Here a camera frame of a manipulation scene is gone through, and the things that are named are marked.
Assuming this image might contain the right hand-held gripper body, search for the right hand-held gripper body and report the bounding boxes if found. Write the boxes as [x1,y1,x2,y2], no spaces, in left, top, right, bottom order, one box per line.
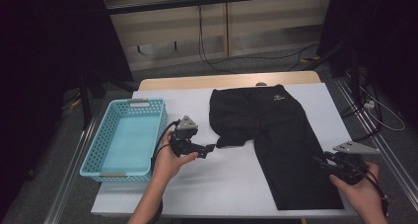
[323,140,382,186]

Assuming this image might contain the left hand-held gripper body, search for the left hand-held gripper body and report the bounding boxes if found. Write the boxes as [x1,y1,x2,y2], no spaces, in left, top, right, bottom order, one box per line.
[169,114,210,160]

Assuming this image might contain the black pants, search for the black pants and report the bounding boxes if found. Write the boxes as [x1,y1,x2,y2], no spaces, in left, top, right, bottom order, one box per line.
[209,84,345,211]

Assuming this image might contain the light blue plastic basket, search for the light blue plastic basket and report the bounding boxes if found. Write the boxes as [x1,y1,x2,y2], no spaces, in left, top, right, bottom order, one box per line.
[79,98,169,183]

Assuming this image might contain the person's left hand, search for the person's left hand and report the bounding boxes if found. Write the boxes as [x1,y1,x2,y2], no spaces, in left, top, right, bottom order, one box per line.
[153,130,200,183]

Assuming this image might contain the person's right hand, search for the person's right hand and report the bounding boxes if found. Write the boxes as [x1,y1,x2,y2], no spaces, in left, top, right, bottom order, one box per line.
[329,162,386,219]

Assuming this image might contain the black metal stand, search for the black metal stand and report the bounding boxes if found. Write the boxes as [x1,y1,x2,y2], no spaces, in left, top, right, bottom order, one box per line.
[304,39,363,104]

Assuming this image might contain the black tripod stand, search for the black tripod stand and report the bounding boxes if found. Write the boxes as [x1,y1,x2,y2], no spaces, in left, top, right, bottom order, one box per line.
[78,69,139,130]

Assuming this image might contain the beige wooden cabinet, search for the beige wooden cabinet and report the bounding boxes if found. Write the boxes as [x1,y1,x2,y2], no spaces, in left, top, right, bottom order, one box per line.
[100,0,333,72]

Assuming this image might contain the dark curtain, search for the dark curtain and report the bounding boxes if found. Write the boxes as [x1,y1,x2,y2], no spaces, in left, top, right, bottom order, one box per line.
[316,0,418,126]
[0,0,134,218]

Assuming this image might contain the left hand-held gripper black cable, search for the left hand-held gripper black cable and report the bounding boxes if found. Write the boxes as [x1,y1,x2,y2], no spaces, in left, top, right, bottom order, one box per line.
[147,118,181,224]

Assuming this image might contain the hand-held gripper black cable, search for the hand-held gripper black cable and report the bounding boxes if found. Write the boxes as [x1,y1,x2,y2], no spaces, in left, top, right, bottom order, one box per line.
[147,118,181,224]
[341,159,389,218]

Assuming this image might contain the right hand-held gripper black cable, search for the right hand-held gripper black cable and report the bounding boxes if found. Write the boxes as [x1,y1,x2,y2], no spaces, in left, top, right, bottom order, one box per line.
[341,159,389,218]

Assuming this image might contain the aluminium floor rail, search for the aluminium floor rail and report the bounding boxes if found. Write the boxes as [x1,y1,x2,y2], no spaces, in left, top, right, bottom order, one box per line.
[43,118,99,224]
[334,75,418,212]

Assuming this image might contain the black cable bundle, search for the black cable bundle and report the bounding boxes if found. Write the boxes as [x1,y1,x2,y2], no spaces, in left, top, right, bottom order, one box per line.
[339,70,384,143]

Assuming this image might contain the white cable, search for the white cable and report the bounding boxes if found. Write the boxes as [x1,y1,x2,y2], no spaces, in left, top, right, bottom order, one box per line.
[359,85,406,132]

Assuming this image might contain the black floor cable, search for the black floor cable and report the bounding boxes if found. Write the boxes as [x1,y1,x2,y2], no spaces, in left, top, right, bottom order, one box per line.
[210,42,320,73]

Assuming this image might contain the black hanging cable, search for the black hanging cable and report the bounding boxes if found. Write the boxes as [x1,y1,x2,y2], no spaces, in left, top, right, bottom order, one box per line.
[196,5,238,75]

